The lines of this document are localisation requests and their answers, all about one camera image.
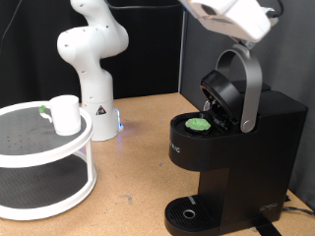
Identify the grey partition panel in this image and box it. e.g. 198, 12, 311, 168
178, 0, 315, 210

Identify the black Keurig coffee machine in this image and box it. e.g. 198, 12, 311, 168
163, 43, 309, 236

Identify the coffee pod green tape lid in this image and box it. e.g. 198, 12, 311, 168
184, 117, 213, 133

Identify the white two-tier turntable shelf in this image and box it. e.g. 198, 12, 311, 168
0, 100, 97, 221

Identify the thin dark hanging cable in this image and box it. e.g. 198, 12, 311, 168
0, 0, 25, 50

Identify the black backdrop curtain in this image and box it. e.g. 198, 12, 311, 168
0, 0, 185, 109

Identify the black machine power cable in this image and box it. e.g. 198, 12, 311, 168
282, 195, 315, 217

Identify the black tape strip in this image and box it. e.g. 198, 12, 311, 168
250, 217, 284, 236

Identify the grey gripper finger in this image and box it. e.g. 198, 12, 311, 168
234, 36, 259, 50

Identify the white mug green-taped handle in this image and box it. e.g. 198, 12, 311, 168
38, 94, 83, 137

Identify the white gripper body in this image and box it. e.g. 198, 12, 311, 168
178, 0, 274, 43

